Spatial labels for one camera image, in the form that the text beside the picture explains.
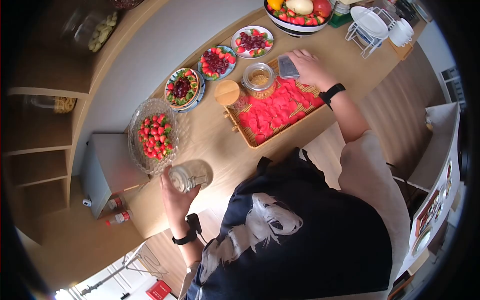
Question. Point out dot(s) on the grey metal cabinet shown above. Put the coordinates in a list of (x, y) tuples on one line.
[(108, 165)]

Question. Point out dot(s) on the large bowl of mixed fruit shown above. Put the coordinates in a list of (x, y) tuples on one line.
[(300, 15)]

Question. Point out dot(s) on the green box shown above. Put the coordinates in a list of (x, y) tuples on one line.
[(339, 20)]

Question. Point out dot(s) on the metal light stand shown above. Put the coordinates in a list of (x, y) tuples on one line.
[(127, 266)]

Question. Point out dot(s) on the glass jar with yellow contents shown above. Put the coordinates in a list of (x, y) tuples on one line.
[(259, 80)]

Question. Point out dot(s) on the red box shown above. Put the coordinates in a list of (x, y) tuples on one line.
[(158, 290)]

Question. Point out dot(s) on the clear glass jar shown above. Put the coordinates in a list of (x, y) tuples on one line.
[(191, 174)]

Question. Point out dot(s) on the wooden wall shelf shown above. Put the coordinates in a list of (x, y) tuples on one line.
[(41, 112)]

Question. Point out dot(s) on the glass jar with wooden lid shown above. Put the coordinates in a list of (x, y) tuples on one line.
[(228, 93)]

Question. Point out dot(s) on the person's right hand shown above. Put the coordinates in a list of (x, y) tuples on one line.
[(313, 69)]

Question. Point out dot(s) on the person's left thumb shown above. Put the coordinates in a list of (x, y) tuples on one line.
[(194, 192)]

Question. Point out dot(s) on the person's body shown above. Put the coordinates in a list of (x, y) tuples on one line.
[(300, 232)]

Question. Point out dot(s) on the black wrist band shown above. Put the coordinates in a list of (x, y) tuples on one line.
[(332, 92), (191, 228)]

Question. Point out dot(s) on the white dish rack with dishes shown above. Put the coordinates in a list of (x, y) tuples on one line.
[(375, 26)]

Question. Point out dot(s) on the small clear plastic box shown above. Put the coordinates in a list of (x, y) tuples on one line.
[(288, 67)]

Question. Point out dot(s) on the blue plate of fruit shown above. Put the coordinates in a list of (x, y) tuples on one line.
[(216, 62)]

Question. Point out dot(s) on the white plate of fruit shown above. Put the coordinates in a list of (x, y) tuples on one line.
[(252, 42)]

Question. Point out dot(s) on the patterned bowl of fruit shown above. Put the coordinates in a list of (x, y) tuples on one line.
[(183, 89)]

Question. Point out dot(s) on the person's left fingers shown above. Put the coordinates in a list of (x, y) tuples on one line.
[(165, 179)]

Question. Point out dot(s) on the person's right fingers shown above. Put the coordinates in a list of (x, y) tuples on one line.
[(300, 57)]

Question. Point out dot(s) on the person's left hand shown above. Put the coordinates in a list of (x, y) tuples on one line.
[(176, 206)]

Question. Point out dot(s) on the glass bowl of strawberries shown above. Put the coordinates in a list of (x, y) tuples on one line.
[(154, 137)]

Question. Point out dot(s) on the woven wicker tray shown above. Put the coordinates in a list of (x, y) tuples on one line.
[(243, 131)]

